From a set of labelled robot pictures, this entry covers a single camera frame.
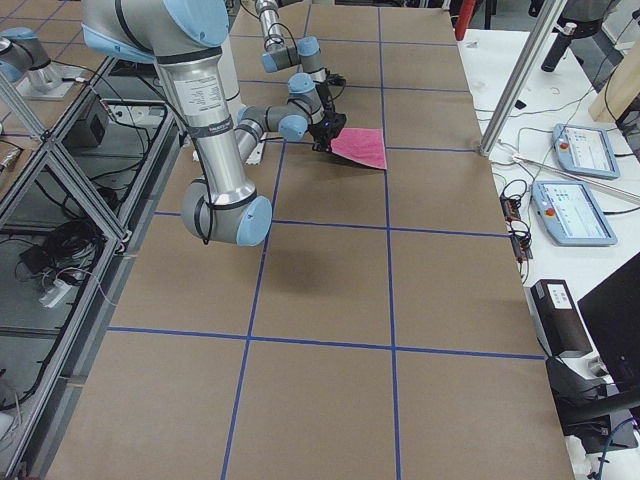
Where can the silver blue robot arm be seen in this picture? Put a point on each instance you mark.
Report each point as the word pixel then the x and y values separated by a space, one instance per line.
pixel 283 51
pixel 184 40

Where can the teach pendant tablet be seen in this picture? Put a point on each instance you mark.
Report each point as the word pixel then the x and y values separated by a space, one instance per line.
pixel 571 215
pixel 585 151

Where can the pink and grey towel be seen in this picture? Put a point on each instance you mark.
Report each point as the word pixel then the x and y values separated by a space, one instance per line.
pixel 363 146

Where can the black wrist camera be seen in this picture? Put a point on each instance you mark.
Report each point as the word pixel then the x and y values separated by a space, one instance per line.
pixel 336 80

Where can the small electronics board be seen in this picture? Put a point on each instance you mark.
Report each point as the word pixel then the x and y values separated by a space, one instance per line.
pixel 510 207

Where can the lower teach pendant tablet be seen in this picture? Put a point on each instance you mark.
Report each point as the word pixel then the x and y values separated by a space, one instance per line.
pixel 571 215

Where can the upper teach pendant tablet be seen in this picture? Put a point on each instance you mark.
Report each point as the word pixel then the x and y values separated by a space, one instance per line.
pixel 585 151

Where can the black box white label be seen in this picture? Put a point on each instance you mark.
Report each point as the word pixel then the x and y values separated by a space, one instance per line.
pixel 562 327

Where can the black monitor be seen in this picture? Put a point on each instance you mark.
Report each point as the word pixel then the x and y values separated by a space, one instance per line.
pixel 611 314

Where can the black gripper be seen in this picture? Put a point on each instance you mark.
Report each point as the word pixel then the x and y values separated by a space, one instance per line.
pixel 320 133
pixel 324 95

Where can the aluminium frame post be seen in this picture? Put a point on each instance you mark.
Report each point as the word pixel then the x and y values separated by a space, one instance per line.
pixel 534 44

